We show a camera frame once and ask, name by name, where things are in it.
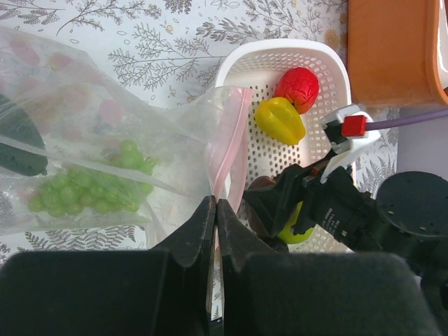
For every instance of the yellow banana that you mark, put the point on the yellow banana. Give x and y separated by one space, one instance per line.
278 119

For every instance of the white perforated plastic basket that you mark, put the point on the white perforated plastic basket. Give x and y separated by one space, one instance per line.
259 66

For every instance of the green grape bunch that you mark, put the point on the green grape bunch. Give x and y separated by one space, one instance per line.
79 188

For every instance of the orange plastic tub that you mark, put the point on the orange plastic tub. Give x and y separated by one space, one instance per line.
392 58

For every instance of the red tomato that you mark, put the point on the red tomato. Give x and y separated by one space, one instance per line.
300 87

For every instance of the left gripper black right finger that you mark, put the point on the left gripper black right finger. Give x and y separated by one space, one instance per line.
271 293

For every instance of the floral patterned table mat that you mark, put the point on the floral patterned table mat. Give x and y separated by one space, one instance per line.
167 53

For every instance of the clear zip top bag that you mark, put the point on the clear zip top bag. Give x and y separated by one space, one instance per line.
81 113

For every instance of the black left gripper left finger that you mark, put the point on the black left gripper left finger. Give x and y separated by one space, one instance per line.
160 291

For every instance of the dark green avocado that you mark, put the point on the dark green avocado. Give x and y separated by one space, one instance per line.
17 125

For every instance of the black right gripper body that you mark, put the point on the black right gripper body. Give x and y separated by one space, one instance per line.
408 217

